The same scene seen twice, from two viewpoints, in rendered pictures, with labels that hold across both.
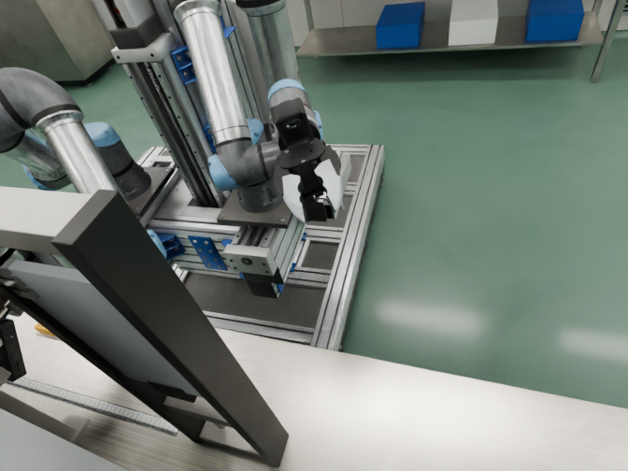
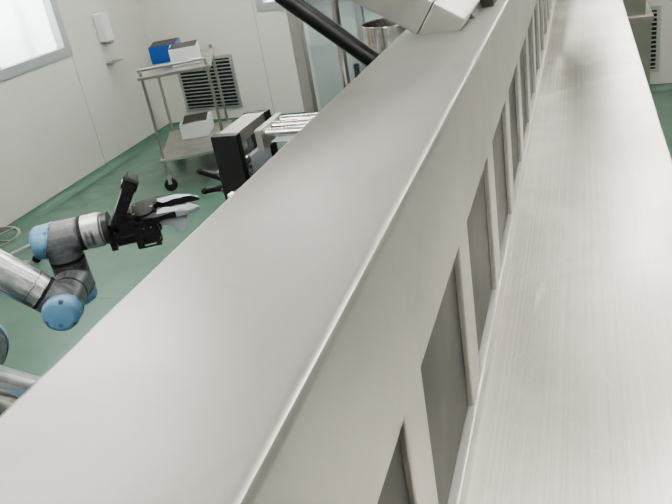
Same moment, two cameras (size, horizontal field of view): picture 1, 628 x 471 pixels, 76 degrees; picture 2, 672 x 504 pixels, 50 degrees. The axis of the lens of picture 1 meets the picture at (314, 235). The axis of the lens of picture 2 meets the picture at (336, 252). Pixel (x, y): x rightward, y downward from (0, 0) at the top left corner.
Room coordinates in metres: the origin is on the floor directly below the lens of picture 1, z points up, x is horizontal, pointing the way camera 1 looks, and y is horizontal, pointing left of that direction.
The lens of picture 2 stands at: (0.25, 1.50, 1.76)
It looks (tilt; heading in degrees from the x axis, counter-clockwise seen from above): 25 degrees down; 264
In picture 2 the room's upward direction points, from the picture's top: 10 degrees counter-clockwise
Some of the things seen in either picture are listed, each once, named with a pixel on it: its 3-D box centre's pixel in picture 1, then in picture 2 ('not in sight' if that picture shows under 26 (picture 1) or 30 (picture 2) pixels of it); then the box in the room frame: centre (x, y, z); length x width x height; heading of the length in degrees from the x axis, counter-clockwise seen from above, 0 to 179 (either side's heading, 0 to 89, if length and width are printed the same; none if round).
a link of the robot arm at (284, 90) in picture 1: (290, 109); (59, 239); (0.69, -0.02, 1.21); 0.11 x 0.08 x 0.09; 0
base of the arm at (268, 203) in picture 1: (259, 182); not in sight; (0.95, 0.12, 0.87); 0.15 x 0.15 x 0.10
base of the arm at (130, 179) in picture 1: (121, 176); not in sight; (1.17, 0.56, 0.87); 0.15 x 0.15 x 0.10
